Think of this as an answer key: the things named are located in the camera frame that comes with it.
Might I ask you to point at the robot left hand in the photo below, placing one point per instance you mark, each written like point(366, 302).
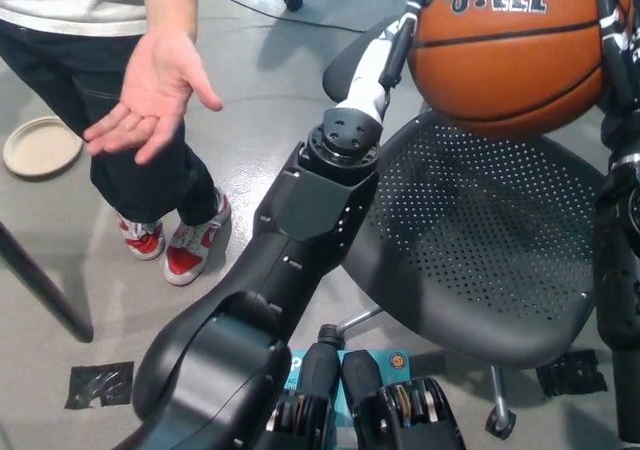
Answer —
point(365, 80)

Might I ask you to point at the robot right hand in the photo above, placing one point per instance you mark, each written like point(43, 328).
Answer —
point(627, 80)

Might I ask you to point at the person left hand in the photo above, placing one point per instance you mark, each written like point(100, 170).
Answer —
point(155, 95)

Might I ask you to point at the orange Wilson basketball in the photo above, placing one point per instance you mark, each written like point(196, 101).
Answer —
point(510, 60)

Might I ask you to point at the person in grey shirt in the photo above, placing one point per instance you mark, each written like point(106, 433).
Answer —
point(50, 60)

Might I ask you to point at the black perforated office chair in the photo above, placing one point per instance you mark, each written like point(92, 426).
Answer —
point(475, 250)

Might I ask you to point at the robot left body block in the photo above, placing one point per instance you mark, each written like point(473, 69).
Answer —
point(310, 410)

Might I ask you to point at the beige paper plate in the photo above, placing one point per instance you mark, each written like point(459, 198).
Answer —
point(42, 146)

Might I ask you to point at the red and white sneaker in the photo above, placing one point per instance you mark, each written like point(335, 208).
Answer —
point(192, 250)
point(145, 240)

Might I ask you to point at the black slanted pole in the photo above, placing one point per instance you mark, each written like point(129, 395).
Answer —
point(40, 285)

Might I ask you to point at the teal printed panel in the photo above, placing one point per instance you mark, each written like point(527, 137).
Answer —
point(385, 365)

